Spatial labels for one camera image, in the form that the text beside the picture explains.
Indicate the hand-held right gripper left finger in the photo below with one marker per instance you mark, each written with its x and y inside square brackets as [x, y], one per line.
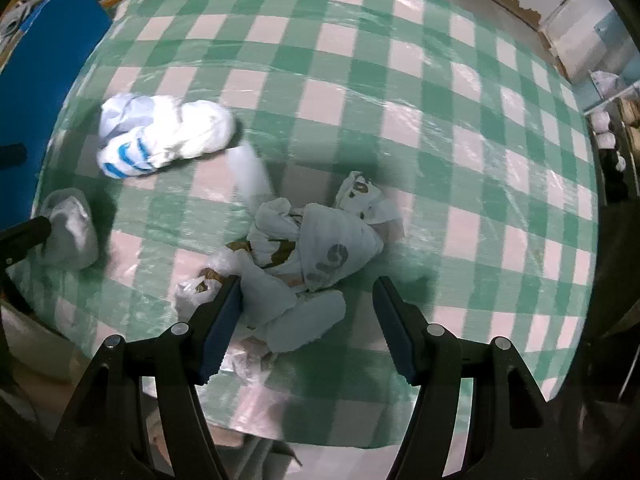
[222, 330]

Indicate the white sock grey print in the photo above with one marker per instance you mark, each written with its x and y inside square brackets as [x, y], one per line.
[335, 250]

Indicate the metal shoe rack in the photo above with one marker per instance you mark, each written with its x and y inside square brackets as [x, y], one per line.
[625, 95]

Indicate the crumpled clear plastic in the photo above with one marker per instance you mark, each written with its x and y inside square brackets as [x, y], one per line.
[245, 360]

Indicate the rows of shoes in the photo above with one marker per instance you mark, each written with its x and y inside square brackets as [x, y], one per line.
[607, 137]

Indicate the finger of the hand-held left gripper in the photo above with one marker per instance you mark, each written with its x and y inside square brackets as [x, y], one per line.
[12, 155]
[30, 235]

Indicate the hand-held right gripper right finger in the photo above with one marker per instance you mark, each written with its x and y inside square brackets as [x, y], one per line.
[400, 330]

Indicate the blue-edged cardboard box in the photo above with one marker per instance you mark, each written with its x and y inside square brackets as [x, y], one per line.
[50, 60]

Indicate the pale grey sock bundle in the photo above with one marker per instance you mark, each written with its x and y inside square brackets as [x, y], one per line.
[70, 235]

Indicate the white sock brown pattern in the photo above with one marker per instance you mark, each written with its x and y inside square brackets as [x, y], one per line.
[360, 195]
[272, 225]

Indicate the pale blue sock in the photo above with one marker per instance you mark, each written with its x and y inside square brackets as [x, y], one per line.
[300, 320]

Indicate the white blue-striped sock pair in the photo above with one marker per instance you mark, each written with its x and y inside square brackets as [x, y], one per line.
[170, 130]

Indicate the green checked tablecloth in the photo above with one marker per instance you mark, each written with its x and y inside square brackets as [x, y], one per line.
[400, 110]

